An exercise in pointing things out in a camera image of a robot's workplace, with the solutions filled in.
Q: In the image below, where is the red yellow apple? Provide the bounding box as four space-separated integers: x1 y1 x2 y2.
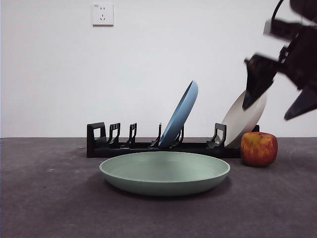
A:
240 131 278 168

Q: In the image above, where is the green plate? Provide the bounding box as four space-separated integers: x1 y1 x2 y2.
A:
99 151 231 197

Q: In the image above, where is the beige plate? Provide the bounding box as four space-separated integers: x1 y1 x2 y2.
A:
220 89 267 149

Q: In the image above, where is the blue plate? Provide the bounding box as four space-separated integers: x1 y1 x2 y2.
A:
158 80 199 148

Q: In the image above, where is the black plate rack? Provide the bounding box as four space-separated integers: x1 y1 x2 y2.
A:
86 121 260 159

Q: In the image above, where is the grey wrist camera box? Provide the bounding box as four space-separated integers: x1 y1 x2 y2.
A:
263 18 307 42

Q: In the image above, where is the thin black camera cable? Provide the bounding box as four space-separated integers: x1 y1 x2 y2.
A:
271 0 285 20

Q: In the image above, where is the white wall socket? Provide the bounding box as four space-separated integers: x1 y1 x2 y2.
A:
92 2 114 27

